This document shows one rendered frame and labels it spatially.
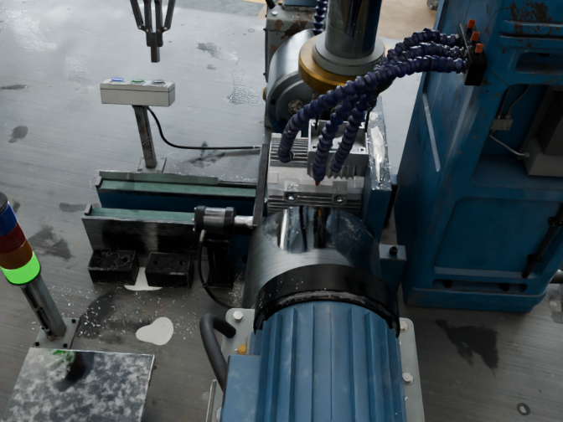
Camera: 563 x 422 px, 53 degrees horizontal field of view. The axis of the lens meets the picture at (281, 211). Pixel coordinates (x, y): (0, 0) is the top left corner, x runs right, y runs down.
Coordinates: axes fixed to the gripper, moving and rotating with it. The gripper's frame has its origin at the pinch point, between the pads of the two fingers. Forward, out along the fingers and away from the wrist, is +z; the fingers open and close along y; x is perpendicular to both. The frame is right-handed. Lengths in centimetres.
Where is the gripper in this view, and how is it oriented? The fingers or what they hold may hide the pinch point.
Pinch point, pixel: (155, 47)
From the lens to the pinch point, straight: 146.0
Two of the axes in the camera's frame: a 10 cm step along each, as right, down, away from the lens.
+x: 0.4, -3.9, 9.2
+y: 10.0, 0.5, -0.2
